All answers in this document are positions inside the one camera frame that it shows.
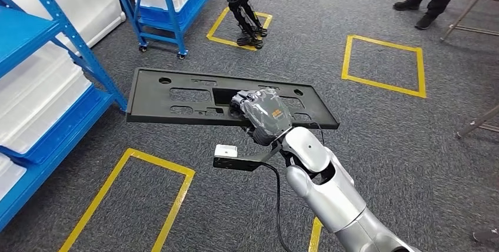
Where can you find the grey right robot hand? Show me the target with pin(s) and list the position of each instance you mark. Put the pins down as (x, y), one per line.
(267, 115)

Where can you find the black plastic plate frame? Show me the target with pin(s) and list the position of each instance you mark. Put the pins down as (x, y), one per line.
(156, 102)

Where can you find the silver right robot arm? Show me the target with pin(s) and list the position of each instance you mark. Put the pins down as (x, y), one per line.
(331, 195)

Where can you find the blue wheeled shelf rack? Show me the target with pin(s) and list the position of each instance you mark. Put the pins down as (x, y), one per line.
(170, 8)

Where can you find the black humanoid robot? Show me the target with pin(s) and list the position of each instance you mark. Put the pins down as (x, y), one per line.
(243, 12)

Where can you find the white car with red stripe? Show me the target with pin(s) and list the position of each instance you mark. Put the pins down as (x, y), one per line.
(89, 0)

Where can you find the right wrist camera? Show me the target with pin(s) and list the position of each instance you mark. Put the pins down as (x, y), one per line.
(234, 162)

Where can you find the metal table frame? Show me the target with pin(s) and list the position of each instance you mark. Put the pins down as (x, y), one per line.
(477, 123)
(467, 8)

